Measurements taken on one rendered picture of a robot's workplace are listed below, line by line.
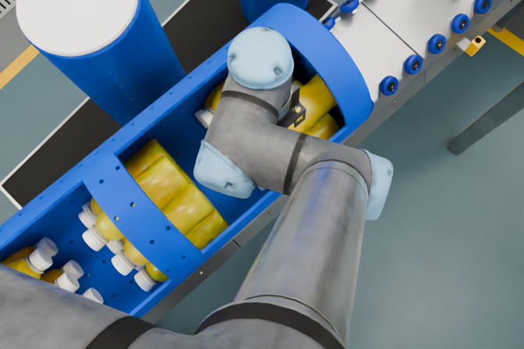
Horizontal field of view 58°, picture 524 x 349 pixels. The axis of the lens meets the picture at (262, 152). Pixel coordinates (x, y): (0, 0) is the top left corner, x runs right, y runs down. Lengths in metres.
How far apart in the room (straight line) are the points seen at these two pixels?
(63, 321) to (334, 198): 0.25
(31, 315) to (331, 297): 0.16
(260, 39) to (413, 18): 0.72
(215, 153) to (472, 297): 1.66
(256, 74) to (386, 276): 1.54
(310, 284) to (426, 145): 1.84
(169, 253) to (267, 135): 0.33
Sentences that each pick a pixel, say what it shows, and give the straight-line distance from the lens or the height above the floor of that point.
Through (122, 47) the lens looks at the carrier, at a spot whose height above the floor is 0.99.
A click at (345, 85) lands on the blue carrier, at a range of 0.82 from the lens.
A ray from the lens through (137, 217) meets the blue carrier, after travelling 0.76.
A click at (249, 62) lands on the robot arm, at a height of 1.46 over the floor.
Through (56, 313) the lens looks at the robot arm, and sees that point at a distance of 0.22.
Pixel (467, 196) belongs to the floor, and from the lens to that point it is 2.11.
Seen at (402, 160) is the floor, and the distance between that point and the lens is 2.07.
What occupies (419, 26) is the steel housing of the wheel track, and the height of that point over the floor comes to 0.93.
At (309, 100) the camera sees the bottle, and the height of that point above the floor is 1.14.
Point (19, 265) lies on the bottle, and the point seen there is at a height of 1.12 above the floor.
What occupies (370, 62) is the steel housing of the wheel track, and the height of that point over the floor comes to 0.93.
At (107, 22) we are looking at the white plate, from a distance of 1.13.
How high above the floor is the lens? 1.95
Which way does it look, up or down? 75 degrees down
